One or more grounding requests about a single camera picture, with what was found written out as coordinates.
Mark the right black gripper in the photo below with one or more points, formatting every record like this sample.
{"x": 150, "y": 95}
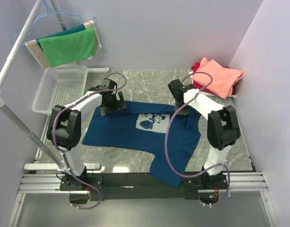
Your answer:
{"x": 184, "y": 112}

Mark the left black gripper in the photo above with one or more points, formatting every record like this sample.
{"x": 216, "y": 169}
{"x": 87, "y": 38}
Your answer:
{"x": 118, "y": 106}

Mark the blue t shirt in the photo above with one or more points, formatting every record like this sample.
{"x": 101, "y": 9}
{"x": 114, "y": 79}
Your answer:
{"x": 143, "y": 126}

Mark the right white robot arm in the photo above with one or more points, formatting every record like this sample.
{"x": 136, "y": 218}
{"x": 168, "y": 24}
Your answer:
{"x": 223, "y": 129}

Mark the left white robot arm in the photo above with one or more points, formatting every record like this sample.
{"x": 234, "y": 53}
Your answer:
{"x": 65, "y": 125}

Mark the white rack foot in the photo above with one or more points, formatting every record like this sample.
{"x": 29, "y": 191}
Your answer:
{"x": 93, "y": 70}

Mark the salmon folded t shirt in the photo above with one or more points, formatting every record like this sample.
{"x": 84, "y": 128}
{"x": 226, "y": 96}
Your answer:
{"x": 223, "y": 77}

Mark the white plastic laundry basket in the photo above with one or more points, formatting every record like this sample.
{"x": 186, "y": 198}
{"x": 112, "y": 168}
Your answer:
{"x": 61, "y": 85}

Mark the white folded t shirt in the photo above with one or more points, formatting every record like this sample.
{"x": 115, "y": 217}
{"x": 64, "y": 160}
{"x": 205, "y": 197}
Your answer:
{"x": 233, "y": 95}

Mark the green towel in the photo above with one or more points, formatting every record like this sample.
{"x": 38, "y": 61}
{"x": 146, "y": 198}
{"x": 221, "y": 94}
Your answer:
{"x": 86, "y": 49}

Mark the teal towel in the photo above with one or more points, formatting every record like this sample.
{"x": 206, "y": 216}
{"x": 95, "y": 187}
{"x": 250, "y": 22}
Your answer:
{"x": 64, "y": 32}

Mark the black base beam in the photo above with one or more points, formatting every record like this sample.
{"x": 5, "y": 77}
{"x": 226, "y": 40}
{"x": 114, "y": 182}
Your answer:
{"x": 118, "y": 186}

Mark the white clothes rack pole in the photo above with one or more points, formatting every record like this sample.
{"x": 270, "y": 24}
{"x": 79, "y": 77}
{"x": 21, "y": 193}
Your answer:
{"x": 3, "y": 74}

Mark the blue wire hanger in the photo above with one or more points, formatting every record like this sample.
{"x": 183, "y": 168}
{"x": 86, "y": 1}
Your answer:
{"x": 53, "y": 9}

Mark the aluminium rail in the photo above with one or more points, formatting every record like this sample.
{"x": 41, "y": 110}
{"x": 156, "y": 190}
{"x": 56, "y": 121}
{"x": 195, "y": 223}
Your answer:
{"x": 49, "y": 183}

